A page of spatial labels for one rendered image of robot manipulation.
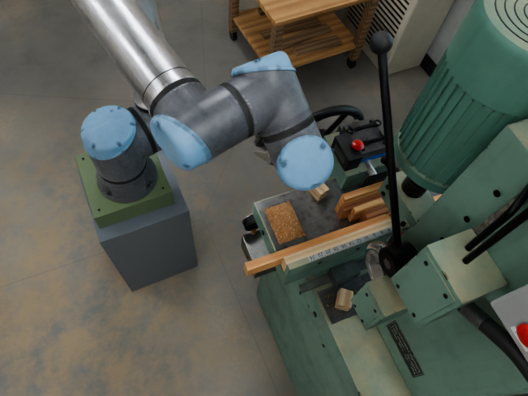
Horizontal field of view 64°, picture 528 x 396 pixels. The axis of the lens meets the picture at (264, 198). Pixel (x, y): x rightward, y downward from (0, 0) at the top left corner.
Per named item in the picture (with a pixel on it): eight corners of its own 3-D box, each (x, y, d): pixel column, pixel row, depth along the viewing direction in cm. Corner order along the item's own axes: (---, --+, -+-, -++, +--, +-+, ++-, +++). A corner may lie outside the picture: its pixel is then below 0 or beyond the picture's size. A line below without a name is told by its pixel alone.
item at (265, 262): (473, 187, 113) (481, 179, 110) (478, 193, 112) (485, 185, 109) (243, 269, 97) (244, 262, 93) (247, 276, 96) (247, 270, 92)
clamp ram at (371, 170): (374, 167, 113) (385, 148, 105) (387, 190, 110) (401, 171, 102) (345, 176, 111) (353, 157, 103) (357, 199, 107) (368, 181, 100)
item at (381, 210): (419, 197, 110) (427, 188, 106) (424, 204, 109) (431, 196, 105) (357, 219, 105) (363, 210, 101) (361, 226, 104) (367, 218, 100)
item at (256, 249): (262, 236, 140) (265, 226, 133) (276, 269, 135) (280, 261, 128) (239, 244, 138) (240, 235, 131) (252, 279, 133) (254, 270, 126)
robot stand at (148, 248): (132, 291, 181) (99, 243, 133) (113, 232, 193) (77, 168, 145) (197, 265, 189) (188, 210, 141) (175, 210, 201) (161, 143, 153)
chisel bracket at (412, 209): (399, 185, 101) (413, 166, 94) (430, 236, 95) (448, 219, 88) (372, 194, 99) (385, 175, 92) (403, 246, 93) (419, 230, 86)
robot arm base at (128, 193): (101, 209, 130) (92, 194, 122) (93, 159, 139) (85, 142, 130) (163, 195, 134) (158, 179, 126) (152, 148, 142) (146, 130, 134)
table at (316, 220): (423, 128, 129) (431, 115, 124) (481, 211, 117) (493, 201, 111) (238, 184, 114) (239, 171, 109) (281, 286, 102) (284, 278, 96)
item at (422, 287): (427, 262, 74) (471, 227, 61) (456, 311, 70) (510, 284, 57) (386, 279, 72) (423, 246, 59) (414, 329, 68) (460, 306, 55)
